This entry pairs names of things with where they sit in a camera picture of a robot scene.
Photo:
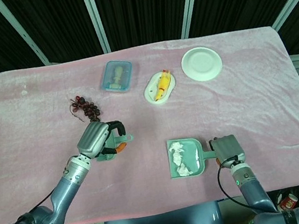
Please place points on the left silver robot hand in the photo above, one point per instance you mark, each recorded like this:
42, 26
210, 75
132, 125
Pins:
92, 139

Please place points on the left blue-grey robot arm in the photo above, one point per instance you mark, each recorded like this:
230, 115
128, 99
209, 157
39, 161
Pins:
62, 194

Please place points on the purple grape bunch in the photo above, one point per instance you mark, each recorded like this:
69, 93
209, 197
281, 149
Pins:
89, 109

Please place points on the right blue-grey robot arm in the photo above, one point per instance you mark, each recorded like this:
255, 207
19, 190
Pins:
255, 195

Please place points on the pink fuzzy tablecloth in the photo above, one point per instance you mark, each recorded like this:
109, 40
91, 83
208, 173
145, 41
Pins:
40, 131

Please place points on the green plastic dustpan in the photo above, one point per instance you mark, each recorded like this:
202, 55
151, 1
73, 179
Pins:
193, 156

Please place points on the white oval soap dish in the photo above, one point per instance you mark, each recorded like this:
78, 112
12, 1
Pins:
150, 91

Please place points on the red snack can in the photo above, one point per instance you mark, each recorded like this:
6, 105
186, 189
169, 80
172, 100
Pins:
287, 201

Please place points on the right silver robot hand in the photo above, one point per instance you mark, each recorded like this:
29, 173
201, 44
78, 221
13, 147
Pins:
228, 148

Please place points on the beige wooden stamp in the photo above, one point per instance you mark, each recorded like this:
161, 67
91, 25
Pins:
116, 77

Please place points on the white paper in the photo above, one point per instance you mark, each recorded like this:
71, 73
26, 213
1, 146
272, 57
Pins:
178, 154

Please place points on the small green hand broom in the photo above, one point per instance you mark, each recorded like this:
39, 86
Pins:
126, 138

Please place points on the yellow rubber chicken toy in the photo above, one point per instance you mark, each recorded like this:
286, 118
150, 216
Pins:
162, 83

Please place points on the white paper plate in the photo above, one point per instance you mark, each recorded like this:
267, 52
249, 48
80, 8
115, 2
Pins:
202, 63

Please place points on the blue lidded plastic container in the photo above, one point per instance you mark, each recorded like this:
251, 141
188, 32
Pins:
128, 73

